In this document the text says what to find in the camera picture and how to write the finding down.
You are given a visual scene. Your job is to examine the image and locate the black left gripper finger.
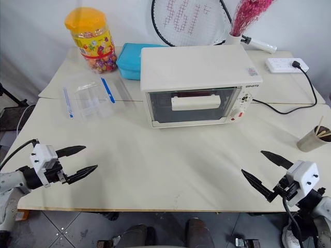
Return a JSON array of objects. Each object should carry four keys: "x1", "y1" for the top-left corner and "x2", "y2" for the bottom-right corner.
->
[
  {"x1": 67, "y1": 165, "x2": 99, "y2": 185},
  {"x1": 55, "y1": 145, "x2": 87, "y2": 158}
]

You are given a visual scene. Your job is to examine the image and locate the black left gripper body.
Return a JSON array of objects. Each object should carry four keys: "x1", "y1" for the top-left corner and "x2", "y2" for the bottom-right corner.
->
[{"x1": 43, "y1": 158, "x2": 71, "y2": 185}]

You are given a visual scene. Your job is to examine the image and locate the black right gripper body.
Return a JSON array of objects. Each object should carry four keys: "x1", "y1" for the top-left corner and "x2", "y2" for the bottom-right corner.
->
[{"x1": 270, "y1": 175, "x2": 302, "y2": 200}]

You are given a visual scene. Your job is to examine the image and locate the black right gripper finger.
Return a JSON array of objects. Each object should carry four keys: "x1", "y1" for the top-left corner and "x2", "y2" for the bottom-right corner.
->
[
  {"x1": 260, "y1": 150, "x2": 294, "y2": 169},
  {"x1": 240, "y1": 169, "x2": 275, "y2": 204}
]

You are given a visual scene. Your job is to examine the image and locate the white toaster oven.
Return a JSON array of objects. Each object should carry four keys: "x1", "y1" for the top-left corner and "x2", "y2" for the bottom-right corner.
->
[{"x1": 140, "y1": 44, "x2": 264, "y2": 129}]

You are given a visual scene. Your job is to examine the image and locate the metal cup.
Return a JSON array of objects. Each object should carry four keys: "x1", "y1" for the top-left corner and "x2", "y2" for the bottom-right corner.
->
[{"x1": 296, "y1": 125, "x2": 331, "y2": 153}]

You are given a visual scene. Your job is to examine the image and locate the white shoe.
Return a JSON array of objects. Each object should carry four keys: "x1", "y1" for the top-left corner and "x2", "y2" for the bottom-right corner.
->
[{"x1": 281, "y1": 222, "x2": 303, "y2": 248}]

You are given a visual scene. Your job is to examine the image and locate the clear box blue clips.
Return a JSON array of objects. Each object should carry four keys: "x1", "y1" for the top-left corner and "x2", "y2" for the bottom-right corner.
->
[{"x1": 62, "y1": 77, "x2": 116, "y2": 122}]

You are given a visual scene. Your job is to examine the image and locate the wooden sticks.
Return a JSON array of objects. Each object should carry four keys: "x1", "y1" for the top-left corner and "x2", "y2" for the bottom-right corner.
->
[{"x1": 313, "y1": 115, "x2": 331, "y2": 138}]

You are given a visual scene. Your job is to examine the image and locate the black stand leg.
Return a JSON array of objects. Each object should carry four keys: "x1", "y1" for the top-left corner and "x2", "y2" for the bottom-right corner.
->
[{"x1": 0, "y1": 82, "x2": 28, "y2": 107}]

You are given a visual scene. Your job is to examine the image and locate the white power strip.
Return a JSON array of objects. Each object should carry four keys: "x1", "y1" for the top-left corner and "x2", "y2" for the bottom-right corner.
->
[{"x1": 264, "y1": 57, "x2": 310, "y2": 74}]

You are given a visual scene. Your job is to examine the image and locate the blue plastic box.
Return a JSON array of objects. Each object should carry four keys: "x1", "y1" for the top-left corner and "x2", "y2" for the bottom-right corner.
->
[{"x1": 115, "y1": 42, "x2": 169, "y2": 81}]

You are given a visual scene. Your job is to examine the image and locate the candy jar orange lid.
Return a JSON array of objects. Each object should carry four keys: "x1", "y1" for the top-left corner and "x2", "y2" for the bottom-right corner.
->
[{"x1": 64, "y1": 7, "x2": 119, "y2": 74}]

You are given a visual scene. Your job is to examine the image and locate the white hand pump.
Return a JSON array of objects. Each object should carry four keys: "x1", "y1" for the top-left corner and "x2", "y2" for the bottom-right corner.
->
[{"x1": 240, "y1": 34, "x2": 278, "y2": 54}]

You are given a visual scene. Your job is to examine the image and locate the white vase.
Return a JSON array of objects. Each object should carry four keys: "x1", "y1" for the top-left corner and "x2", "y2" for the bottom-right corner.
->
[{"x1": 225, "y1": 32, "x2": 247, "y2": 48}]

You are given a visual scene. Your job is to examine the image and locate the pink dried flowers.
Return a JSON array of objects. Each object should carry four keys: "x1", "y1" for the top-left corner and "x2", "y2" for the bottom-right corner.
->
[{"x1": 230, "y1": 0, "x2": 278, "y2": 37}]

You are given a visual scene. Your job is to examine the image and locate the badminton racket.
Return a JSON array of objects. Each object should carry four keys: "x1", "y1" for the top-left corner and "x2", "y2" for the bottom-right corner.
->
[{"x1": 151, "y1": 0, "x2": 234, "y2": 48}]

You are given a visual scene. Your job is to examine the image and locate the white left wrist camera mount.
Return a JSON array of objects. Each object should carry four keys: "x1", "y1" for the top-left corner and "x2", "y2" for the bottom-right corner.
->
[{"x1": 29, "y1": 144, "x2": 58, "y2": 187}]

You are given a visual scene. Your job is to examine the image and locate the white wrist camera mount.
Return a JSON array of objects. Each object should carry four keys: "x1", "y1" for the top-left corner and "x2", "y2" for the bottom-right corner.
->
[
  {"x1": 29, "y1": 144, "x2": 58, "y2": 187},
  {"x1": 285, "y1": 160, "x2": 320, "y2": 208}
]

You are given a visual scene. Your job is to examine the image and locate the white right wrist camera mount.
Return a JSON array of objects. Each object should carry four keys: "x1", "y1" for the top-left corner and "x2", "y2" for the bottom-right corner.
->
[{"x1": 285, "y1": 160, "x2": 320, "y2": 208}]

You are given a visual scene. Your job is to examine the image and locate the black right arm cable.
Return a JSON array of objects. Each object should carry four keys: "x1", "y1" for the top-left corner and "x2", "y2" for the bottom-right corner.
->
[{"x1": 281, "y1": 195, "x2": 310, "y2": 248}]

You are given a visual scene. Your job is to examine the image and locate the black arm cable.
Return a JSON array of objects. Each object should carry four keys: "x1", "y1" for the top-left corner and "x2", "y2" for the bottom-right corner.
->
[
  {"x1": 281, "y1": 195, "x2": 310, "y2": 248},
  {"x1": 0, "y1": 138, "x2": 40, "y2": 172}
]

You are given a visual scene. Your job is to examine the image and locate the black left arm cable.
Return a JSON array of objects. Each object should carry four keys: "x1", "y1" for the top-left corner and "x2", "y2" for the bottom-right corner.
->
[{"x1": 0, "y1": 138, "x2": 40, "y2": 172}]

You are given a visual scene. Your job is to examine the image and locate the white cable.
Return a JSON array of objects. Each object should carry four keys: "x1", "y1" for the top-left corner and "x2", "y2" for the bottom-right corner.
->
[{"x1": 16, "y1": 104, "x2": 35, "y2": 139}]

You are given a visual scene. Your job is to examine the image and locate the black power cable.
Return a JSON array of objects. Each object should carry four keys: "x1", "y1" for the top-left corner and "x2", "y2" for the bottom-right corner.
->
[{"x1": 251, "y1": 64, "x2": 319, "y2": 115}]

